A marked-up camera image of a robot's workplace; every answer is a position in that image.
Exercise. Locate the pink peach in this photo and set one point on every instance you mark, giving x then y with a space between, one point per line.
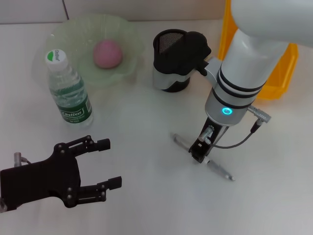
107 55

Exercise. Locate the yellow plastic bin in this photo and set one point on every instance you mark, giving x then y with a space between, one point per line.
281 80

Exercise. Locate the green label water bottle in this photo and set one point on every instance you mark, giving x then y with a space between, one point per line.
71 98

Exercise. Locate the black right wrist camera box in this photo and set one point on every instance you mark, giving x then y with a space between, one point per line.
181 61

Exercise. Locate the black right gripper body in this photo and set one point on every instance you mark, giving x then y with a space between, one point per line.
212 137

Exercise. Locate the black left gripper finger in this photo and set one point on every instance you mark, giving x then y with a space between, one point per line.
102 144
115 182

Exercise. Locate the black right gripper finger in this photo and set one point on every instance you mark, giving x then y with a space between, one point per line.
199 153

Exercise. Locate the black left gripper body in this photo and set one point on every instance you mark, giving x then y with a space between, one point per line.
41 181

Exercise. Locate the silver ballpoint pen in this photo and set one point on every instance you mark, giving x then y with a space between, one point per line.
220 169

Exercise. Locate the black mesh pen holder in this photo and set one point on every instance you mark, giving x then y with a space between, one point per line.
168 41

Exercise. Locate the green glass fruit plate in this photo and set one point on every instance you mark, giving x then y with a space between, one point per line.
73 36

